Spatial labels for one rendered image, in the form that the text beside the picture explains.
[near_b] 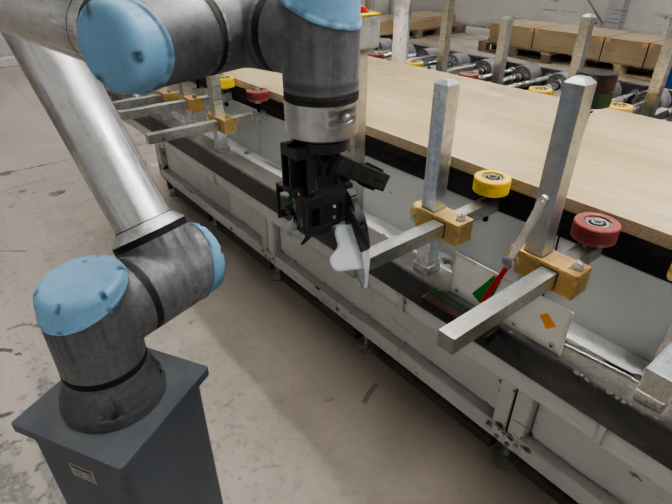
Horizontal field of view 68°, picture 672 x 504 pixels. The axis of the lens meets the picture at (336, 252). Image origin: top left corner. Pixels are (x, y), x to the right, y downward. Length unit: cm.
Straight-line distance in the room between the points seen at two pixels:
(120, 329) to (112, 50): 50
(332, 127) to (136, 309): 50
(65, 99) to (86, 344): 42
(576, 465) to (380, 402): 63
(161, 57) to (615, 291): 96
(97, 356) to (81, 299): 11
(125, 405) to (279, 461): 76
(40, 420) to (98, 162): 48
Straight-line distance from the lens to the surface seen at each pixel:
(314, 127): 59
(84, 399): 100
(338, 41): 57
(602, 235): 100
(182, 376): 108
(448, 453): 170
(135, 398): 100
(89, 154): 100
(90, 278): 92
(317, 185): 63
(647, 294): 115
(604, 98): 89
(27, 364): 224
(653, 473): 111
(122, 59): 55
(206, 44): 59
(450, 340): 74
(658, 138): 161
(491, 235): 128
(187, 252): 98
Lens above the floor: 134
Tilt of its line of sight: 32 degrees down
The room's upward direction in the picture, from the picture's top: straight up
